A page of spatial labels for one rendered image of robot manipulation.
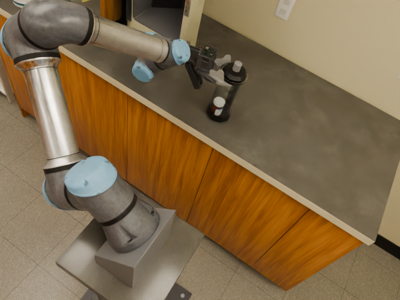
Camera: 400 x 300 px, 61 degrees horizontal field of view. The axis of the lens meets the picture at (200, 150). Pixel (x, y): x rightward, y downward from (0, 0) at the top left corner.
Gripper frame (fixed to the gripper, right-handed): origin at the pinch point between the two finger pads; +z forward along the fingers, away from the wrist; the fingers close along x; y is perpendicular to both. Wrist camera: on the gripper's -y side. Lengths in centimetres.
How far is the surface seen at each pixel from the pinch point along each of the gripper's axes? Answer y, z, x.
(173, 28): -13.1, -33.7, 34.4
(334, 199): -20, 52, -21
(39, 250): -116, -67, -51
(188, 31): -5.9, -24.6, 26.0
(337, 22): 7, 35, 52
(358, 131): -20, 61, 19
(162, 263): -22, 0, -65
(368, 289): -113, 123, -5
